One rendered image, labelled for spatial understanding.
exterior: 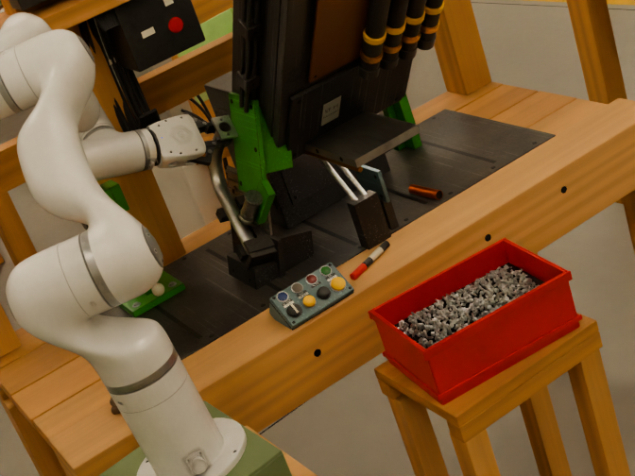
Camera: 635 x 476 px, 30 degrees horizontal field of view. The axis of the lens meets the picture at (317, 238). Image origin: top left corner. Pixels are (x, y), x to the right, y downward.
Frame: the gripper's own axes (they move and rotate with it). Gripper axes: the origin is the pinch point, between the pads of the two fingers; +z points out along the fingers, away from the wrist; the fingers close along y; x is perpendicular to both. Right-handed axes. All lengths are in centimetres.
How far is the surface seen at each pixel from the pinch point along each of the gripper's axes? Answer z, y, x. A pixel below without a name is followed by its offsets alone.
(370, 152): 18.4, -22.7, -19.4
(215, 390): -23, -53, 3
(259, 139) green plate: 3.1, -8.4, -8.9
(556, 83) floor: 254, 90, 166
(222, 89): 8.2, 14.0, 4.8
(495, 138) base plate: 67, -14, 3
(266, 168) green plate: 4.8, -12.3, -3.3
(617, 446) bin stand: 44, -92, -8
